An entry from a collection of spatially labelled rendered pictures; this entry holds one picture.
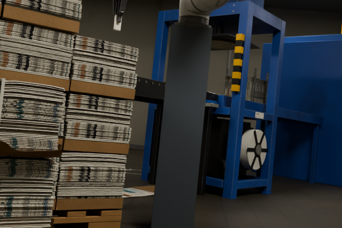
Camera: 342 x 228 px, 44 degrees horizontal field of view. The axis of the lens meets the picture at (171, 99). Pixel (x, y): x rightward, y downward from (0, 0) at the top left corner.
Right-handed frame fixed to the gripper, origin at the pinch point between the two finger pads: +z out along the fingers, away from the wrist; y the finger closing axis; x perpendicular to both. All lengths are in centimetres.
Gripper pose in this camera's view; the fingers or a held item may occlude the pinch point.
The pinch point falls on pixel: (117, 23)
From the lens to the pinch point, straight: 201.4
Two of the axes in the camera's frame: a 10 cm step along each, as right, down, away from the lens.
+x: 8.3, 1.1, 5.5
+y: 5.5, 0.1, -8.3
